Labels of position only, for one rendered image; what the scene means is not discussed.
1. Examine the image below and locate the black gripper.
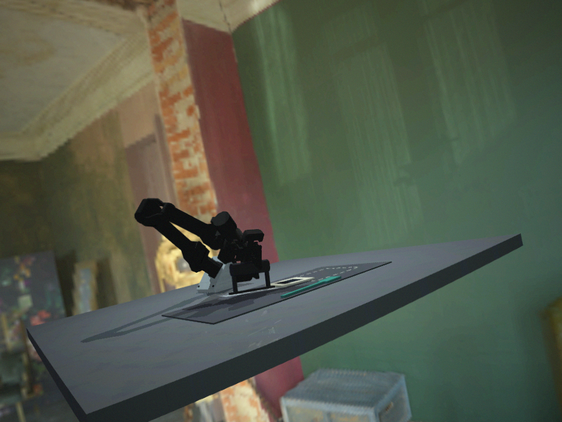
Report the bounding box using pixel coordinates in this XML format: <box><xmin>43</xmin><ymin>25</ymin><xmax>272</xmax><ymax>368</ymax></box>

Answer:
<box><xmin>233</xmin><ymin>229</ymin><xmax>264</xmax><ymax>282</ymax></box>

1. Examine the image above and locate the cream tile with dark rectangle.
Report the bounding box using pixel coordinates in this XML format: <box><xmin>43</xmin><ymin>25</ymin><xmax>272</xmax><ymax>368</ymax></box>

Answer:
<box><xmin>270</xmin><ymin>277</ymin><xmax>315</xmax><ymax>287</ymax></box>

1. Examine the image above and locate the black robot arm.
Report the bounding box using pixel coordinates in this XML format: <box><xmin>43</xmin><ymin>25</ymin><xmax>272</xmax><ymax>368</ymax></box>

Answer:
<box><xmin>135</xmin><ymin>198</ymin><xmax>243</xmax><ymax>278</ymax></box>

